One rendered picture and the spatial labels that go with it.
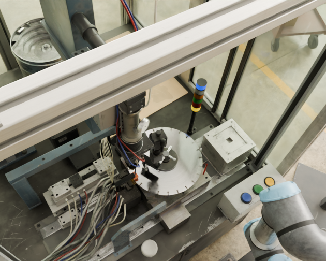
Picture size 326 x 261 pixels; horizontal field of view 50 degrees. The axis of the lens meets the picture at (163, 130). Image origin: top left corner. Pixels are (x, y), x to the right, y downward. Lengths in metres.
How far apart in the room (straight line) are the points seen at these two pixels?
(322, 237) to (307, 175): 1.74
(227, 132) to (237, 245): 0.98
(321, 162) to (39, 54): 2.14
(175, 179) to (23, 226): 0.70
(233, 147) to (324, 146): 1.45
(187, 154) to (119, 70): 1.23
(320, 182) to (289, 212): 1.77
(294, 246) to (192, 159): 0.65
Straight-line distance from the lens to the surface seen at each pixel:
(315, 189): 2.78
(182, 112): 1.92
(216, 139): 1.68
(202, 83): 1.52
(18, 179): 1.48
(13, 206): 1.75
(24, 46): 1.85
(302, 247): 1.07
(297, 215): 1.07
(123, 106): 1.00
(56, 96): 0.34
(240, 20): 0.42
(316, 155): 2.95
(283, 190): 1.08
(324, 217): 2.72
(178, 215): 1.58
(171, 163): 1.52
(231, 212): 1.62
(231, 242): 2.46
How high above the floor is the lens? 2.31
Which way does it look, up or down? 58 degrees down
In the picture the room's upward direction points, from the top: 7 degrees clockwise
